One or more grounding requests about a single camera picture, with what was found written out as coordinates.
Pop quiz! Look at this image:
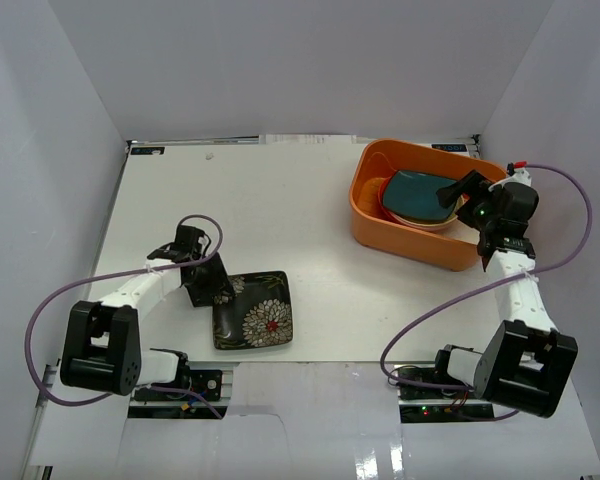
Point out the yellow round plate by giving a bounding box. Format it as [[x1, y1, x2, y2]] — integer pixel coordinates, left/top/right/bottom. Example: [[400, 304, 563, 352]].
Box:
[[388, 196, 465, 232]]

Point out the teal square plate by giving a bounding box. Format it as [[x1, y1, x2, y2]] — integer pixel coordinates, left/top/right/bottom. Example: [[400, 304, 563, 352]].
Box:
[[384, 170, 454, 222]]

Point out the black floral square plate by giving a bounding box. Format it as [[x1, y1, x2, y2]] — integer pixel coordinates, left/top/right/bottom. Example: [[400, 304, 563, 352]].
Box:
[[212, 270, 294, 350]]

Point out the small orange plate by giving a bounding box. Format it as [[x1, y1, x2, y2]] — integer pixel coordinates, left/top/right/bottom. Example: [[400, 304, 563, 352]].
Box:
[[377, 177, 392, 219]]

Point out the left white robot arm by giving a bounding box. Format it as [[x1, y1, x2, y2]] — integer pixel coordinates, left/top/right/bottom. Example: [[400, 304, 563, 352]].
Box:
[[60, 225, 234, 399]]

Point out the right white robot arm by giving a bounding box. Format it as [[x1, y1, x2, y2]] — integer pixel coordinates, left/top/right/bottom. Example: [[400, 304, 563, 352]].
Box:
[[431, 168, 578, 418]]

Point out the orange plastic bin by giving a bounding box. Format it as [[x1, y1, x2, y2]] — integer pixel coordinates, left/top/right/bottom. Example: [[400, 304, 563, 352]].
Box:
[[349, 139, 505, 271]]

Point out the right black table label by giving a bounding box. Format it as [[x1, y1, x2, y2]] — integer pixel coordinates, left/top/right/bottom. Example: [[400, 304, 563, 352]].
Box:
[[431, 143, 468, 153]]

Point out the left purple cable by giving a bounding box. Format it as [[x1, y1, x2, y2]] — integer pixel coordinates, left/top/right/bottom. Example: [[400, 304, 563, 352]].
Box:
[[23, 214, 226, 419]]

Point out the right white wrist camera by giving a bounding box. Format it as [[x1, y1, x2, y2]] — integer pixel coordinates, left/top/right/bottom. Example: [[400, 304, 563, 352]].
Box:
[[505, 161, 532, 186]]

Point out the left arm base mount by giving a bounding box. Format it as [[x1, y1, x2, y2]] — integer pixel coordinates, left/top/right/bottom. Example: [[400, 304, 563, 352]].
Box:
[[127, 369, 228, 420]]

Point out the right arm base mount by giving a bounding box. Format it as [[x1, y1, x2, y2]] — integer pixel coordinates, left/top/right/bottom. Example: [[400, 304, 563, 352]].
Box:
[[387, 378, 495, 425]]

